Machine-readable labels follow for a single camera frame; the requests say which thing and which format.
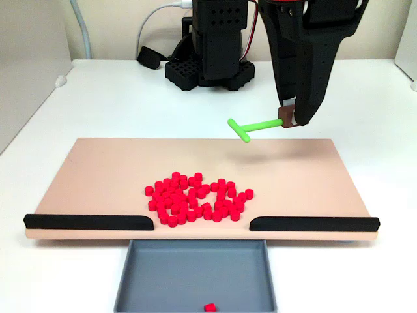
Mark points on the green T-shaped pusher tool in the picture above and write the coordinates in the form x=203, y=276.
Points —
x=260, y=125

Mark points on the red cylindrical granule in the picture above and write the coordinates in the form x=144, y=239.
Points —
x=178, y=193
x=160, y=201
x=182, y=217
x=175, y=181
x=221, y=197
x=184, y=212
x=221, y=182
x=223, y=187
x=171, y=191
x=193, y=192
x=224, y=210
x=249, y=192
x=222, y=192
x=201, y=192
x=205, y=188
x=165, y=217
x=214, y=186
x=149, y=190
x=184, y=206
x=165, y=196
x=237, y=201
x=158, y=185
x=175, y=176
x=173, y=220
x=174, y=197
x=236, y=214
x=230, y=185
x=177, y=202
x=176, y=209
x=231, y=191
x=207, y=206
x=182, y=179
x=167, y=182
x=159, y=191
x=192, y=197
x=182, y=198
x=199, y=211
x=197, y=177
x=165, y=187
x=193, y=202
x=174, y=185
x=183, y=184
x=152, y=205
x=192, y=215
x=242, y=196
x=162, y=212
x=228, y=203
x=168, y=203
x=192, y=181
x=161, y=206
x=209, y=213
x=240, y=205
x=219, y=205
x=218, y=215
x=156, y=196
x=232, y=208
x=210, y=307
x=197, y=185

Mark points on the beige rectangular board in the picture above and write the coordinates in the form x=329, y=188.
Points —
x=293, y=179

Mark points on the black table clamp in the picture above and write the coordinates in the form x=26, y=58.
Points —
x=150, y=58

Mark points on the small white plastic clip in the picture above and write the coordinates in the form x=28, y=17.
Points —
x=61, y=81

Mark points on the grey square tray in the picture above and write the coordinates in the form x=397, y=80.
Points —
x=195, y=277

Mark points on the black edge rail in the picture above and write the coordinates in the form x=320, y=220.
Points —
x=88, y=222
x=312, y=224

